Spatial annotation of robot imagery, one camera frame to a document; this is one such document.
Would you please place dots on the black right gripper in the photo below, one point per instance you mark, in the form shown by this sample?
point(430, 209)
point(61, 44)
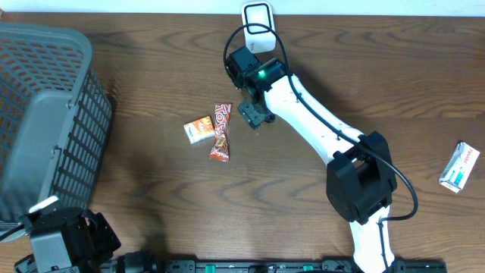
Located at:
point(251, 114)

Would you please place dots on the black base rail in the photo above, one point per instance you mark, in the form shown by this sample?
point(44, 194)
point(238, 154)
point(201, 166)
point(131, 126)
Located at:
point(145, 261)

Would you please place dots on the white barcode scanner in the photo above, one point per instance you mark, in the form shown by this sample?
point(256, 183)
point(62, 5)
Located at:
point(259, 17)

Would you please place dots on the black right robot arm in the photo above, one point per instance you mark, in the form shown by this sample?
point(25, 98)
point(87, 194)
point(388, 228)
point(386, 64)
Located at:
point(359, 183)

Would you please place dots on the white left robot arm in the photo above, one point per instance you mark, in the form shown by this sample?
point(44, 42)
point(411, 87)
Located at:
point(67, 240)

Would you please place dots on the grey plastic basket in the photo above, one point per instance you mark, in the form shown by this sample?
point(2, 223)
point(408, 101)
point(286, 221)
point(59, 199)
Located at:
point(55, 121)

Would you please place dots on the small orange snack packet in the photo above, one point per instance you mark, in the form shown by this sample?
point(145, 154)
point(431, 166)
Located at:
point(200, 129)

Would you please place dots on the orange chocolate bar wrapper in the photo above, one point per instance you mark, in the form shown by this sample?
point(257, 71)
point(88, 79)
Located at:
point(220, 150)

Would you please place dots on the white blue medicine box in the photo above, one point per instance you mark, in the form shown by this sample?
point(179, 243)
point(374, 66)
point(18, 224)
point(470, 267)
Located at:
point(459, 168)

